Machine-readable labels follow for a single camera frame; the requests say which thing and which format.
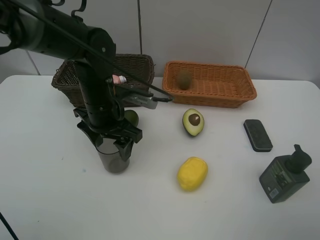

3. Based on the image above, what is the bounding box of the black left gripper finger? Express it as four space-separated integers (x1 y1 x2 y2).
77 124 103 148
113 138 134 161

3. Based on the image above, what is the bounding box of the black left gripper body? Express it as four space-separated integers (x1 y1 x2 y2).
73 106 143 143

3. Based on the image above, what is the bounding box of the dark green whole avocado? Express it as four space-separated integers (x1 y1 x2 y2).
124 109 139 127

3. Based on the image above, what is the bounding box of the grey translucent plastic cup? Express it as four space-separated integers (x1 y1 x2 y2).
95 136 130 174

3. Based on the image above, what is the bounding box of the halved avocado with pit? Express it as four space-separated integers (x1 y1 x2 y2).
182 108 205 137

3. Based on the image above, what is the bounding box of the brown kiwi fruit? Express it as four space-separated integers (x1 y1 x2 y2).
176 69 192 90

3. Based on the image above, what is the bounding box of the dark green pump bottle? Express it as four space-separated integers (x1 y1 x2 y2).
259 144 312 204

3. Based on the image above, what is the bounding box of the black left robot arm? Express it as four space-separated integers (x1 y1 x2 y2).
0 0 142 164

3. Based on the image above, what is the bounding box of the dark brown wicker basket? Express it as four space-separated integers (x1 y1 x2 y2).
51 54 155 108

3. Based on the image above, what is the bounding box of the yellow lemon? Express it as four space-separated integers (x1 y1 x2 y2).
176 156 209 192

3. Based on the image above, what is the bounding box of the orange wicker basket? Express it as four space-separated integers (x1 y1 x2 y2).
162 61 257 108

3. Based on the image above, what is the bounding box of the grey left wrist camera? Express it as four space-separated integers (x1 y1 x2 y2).
116 85 158 110

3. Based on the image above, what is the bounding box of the black camera cable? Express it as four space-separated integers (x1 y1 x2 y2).
12 0 175 103

